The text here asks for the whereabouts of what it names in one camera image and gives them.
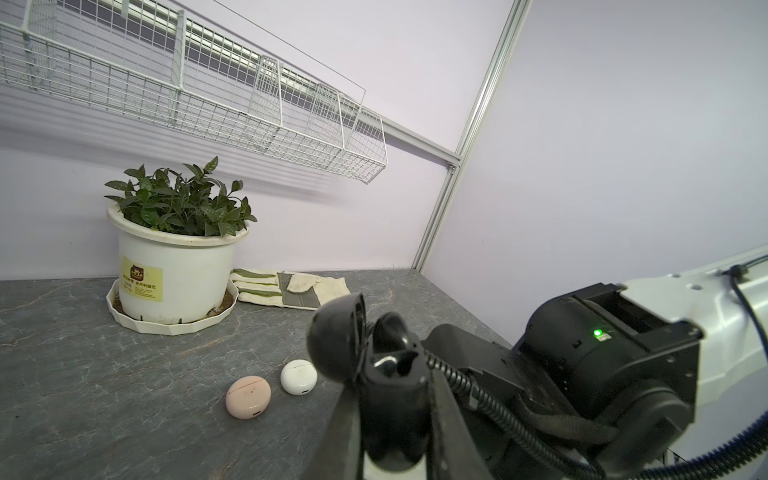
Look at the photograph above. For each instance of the black earbud charging case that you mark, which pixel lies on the black earbud charging case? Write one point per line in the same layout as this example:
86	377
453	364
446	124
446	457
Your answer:
392	387

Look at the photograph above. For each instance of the potted green plant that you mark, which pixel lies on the potted green plant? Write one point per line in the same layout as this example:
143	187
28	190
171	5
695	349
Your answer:
177	237

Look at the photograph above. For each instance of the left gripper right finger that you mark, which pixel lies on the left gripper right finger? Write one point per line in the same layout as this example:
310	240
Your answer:
451	453

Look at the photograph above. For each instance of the beige gardening glove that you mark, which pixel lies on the beige gardening glove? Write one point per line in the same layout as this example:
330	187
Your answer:
293	290

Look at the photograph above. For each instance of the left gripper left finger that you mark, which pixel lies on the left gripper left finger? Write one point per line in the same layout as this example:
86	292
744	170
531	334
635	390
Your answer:
340	454

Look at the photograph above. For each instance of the black earbud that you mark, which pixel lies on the black earbud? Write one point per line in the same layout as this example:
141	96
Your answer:
390	334

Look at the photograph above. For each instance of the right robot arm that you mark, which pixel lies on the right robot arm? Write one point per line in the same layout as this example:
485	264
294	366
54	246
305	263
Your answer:
606	378

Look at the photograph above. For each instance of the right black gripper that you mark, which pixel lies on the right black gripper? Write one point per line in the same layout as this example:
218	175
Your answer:
486	362

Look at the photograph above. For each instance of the long white wire basket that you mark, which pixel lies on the long white wire basket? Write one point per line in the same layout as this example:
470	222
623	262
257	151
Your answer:
148	61

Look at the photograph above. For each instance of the pink earbud charging case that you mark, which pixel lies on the pink earbud charging case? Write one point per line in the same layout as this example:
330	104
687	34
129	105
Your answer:
248	397

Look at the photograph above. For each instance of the white earbud charging case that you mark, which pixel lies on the white earbud charging case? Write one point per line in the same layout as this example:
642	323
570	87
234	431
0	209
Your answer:
298	377

